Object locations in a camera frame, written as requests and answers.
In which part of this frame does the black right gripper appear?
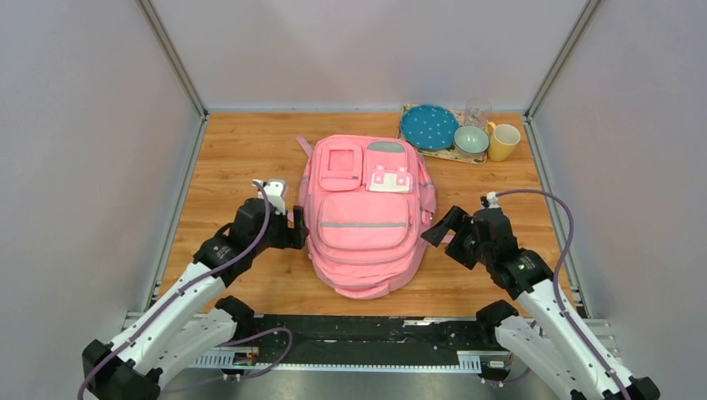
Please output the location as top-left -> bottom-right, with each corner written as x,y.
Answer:
420,206 -> 492,270

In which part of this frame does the pink student backpack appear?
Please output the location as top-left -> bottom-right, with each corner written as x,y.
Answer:
297,135 -> 437,299

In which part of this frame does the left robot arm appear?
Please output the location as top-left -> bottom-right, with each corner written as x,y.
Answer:
77,198 -> 308,399

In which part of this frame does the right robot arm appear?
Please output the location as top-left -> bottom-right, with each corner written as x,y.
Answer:
421,207 -> 660,399

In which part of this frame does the patterned serving tray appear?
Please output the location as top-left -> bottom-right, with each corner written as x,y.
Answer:
397,104 -> 489,164

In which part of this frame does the light green bowl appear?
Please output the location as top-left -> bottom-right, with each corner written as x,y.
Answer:
454,125 -> 489,155

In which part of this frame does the yellow mug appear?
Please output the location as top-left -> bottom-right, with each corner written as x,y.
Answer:
485,122 -> 521,162

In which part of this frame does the blue polka dot plate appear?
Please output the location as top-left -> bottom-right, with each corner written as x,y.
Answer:
399,104 -> 459,151

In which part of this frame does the clear drinking glass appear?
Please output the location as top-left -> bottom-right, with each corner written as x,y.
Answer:
464,97 -> 492,128

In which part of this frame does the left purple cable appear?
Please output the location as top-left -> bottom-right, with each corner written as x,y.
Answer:
77,182 -> 293,400

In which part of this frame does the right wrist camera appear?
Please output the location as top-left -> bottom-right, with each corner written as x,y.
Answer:
480,192 -> 500,209

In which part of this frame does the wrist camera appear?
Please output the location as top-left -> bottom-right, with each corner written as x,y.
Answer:
480,192 -> 500,209
252,178 -> 288,216

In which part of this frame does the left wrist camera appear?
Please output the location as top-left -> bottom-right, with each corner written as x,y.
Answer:
252,178 -> 288,216

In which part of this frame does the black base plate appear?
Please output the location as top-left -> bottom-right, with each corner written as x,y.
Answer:
234,314 -> 513,368

